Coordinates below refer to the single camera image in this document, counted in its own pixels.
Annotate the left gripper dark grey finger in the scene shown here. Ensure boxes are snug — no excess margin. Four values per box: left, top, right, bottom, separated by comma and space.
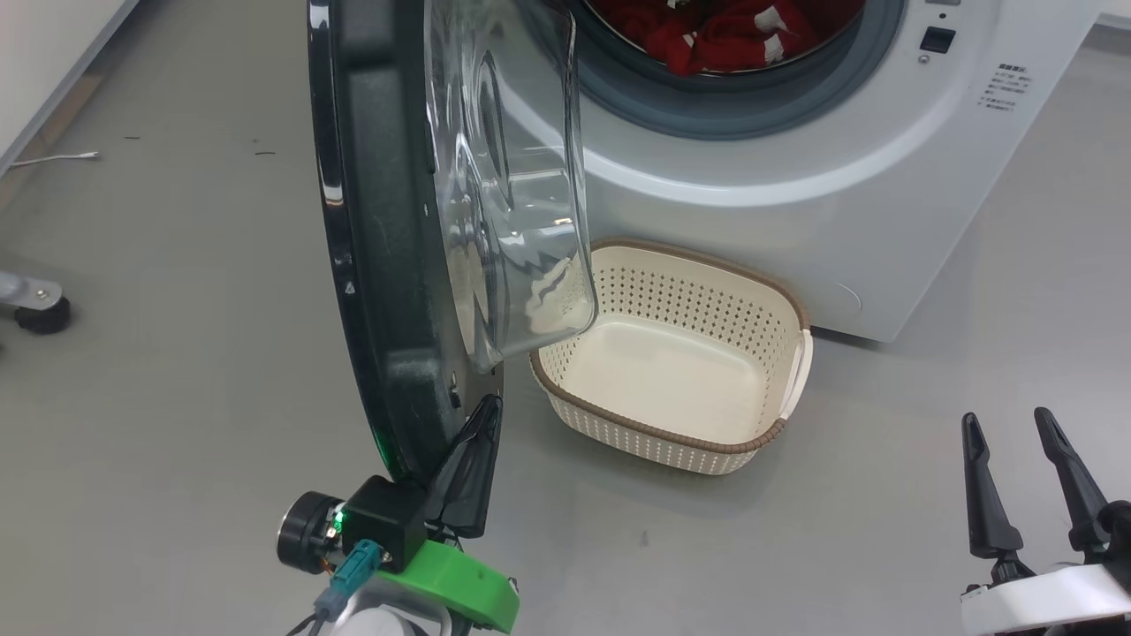
426, 394, 504, 539

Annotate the grey leg with black caster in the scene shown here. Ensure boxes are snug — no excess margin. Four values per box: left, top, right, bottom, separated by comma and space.
0, 269, 72, 336

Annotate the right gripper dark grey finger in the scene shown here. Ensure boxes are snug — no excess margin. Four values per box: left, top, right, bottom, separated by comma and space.
961, 412, 1025, 560
1033, 406, 1111, 554

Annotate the black washing machine door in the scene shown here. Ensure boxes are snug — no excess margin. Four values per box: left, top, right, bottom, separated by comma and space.
307, 0, 600, 486

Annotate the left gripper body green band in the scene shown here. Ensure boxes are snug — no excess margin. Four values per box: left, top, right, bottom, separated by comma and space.
379, 538, 520, 634

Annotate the white front-load washing machine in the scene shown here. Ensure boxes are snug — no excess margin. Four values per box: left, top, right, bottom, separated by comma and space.
490, 0, 1102, 345

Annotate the cream perforated laundry basket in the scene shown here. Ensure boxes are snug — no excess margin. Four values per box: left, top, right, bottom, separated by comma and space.
528, 237, 814, 477

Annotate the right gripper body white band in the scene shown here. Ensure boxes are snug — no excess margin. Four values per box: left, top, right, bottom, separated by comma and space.
960, 556, 1131, 636

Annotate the red and white garment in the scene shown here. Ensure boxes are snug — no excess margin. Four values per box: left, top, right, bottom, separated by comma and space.
587, 0, 868, 77

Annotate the thin white floor cable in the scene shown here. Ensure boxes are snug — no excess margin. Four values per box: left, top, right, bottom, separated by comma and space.
8, 151, 101, 171

